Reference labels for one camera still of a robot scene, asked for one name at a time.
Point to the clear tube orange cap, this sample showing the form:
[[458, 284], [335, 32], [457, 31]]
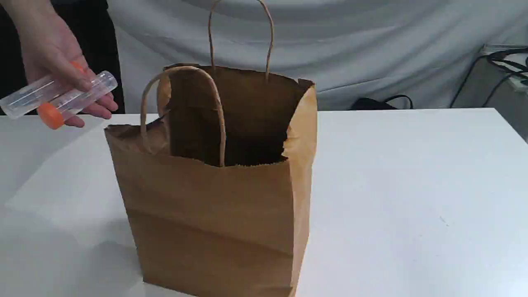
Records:
[[54, 113]]

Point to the person's bare hand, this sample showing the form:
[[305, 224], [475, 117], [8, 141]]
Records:
[[49, 47]]

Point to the grey side cabinet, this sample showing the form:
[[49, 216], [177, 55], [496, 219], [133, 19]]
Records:
[[497, 79]]

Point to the black object behind table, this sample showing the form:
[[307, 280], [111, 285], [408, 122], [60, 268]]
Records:
[[370, 104]]

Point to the brown paper bag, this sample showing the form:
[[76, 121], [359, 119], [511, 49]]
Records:
[[216, 179]]

